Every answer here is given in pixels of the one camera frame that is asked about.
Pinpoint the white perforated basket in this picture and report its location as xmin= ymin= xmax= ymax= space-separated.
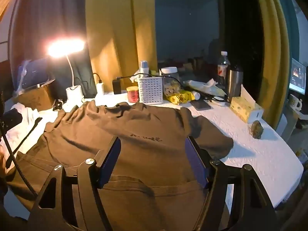
xmin=138 ymin=76 xmax=164 ymax=104

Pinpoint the dark window pane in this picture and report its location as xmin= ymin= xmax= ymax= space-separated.
xmin=154 ymin=0 xmax=255 ymax=65

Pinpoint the black lamp cable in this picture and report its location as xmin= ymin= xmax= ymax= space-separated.
xmin=76 ymin=77 xmax=93 ymax=99

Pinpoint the yellow patterned tissue box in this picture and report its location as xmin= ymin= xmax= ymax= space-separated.
xmin=230 ymin=87 xmax=264 ymax=124

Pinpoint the dark teal curtain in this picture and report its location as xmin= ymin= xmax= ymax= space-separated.
xmin=10 ymin=0 xmax=97 ymax=97

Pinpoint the crumpled white tissue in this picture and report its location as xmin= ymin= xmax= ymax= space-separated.
xmin=130 ymin=70 xmax=145 ymax=83

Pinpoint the black braided cable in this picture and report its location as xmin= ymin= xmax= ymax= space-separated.
xmin=0 ymin=125 xmax=39 ymax=198

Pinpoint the white wipes pack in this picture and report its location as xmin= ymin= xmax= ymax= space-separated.
xmin=184 ymin=78 xmax=228 ymax=97

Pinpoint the white power strip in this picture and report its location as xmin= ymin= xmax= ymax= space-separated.
xmin=83 ymin=92 xmax=128 ymax=103

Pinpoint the white round case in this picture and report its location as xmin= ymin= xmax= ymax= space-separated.
xmin=212 ymin=96 xmax=227 ymax=106

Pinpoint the computer monitor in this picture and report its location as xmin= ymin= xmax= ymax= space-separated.
xmin=289 ymin=58 xmax=307 ymax=95

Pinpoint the white desk lamp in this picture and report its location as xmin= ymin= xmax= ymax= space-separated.
xmin=47 ymin=39 xmax=86 ymax=107

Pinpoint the yellow snack bag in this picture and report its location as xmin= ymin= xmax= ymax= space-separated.
xmin=164 ymin=89 xmax=195 ymax=105

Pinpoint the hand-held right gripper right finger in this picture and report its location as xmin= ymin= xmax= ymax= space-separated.
xmin=185 ymin=136 xmax=281 ymax=231

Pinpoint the yellow curtain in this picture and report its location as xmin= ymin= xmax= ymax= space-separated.
xmin=250 ymin=0 xmax=291 ymax=130
xmin=85 ymin=0 xmax=158 ymax=94

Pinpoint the red candle jar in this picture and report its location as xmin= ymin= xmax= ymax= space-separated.
xmin=126 ymin=86 xmax=140 ymax=103

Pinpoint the steel tumbler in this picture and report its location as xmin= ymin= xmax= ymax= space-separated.
xmin=227 ymin=69 xmax=243 ymax=103

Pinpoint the white cloth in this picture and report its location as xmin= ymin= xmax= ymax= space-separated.
xmin=5 ymin=102 xmax=42 ymax=147

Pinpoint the black phone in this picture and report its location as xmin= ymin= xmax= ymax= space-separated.
xmin=190 ymin=99 xmax=212 ymax=111

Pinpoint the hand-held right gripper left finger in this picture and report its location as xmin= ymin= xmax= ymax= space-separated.
xmin=26 ymin=136 xmax=122 ymax=231

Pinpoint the clear snack jar white lid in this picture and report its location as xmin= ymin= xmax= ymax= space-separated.
xmin=160 ymin=67 xmax=181 ymax=94

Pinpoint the cardboard box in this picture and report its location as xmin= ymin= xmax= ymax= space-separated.
xmin=12 ymin=79 xmax=57 ymax=111

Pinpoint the brown rock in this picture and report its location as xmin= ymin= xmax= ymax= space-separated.
xmin=251 ymin=121 xmax=263 ymax=139

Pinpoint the brown t-shirt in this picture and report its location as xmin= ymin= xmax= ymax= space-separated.
xmin=6 ymin=101 xmax=234 ymax=231

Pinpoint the plastic water bottle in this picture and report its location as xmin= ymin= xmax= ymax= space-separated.
xmin=217 ymin=51 xmax=229 ymax=87

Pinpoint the white quilted cover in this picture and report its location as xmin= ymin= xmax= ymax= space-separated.
xmin=0 ymin=94 xmax=304 ymax=219

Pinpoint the black charger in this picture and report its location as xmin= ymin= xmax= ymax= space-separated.
xmin=112 ymin=78 xmax=122 ymax=95

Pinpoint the tablet with blue screen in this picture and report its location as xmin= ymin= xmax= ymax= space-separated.
xmin=17 ymin=58 xmax=52 ymax=92

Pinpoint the white mug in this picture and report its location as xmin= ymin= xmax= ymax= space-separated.
xmin=288 ymin=94 xmax=302 ymax=111

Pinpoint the person's left hand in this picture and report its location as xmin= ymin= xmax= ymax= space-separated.
xmin=0 ymin=147 xmax=6 ymax=174

